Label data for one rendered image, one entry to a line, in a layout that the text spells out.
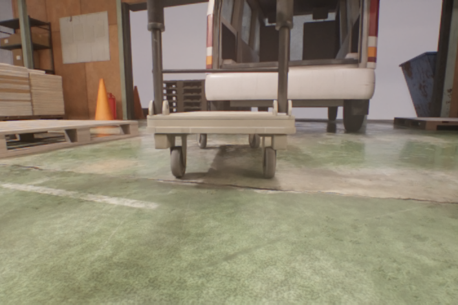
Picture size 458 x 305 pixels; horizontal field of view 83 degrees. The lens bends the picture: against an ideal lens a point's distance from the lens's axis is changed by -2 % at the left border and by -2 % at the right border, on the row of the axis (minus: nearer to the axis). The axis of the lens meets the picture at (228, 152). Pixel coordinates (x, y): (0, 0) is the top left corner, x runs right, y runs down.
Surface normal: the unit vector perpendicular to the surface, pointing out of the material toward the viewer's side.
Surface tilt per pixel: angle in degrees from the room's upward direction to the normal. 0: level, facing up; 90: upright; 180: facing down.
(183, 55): 90
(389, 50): 90
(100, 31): 90
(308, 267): 0
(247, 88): 92
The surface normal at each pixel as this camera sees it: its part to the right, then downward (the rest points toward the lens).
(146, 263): 0.00, -0.99
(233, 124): -0.04, 0.17
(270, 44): -0.29, 0.22
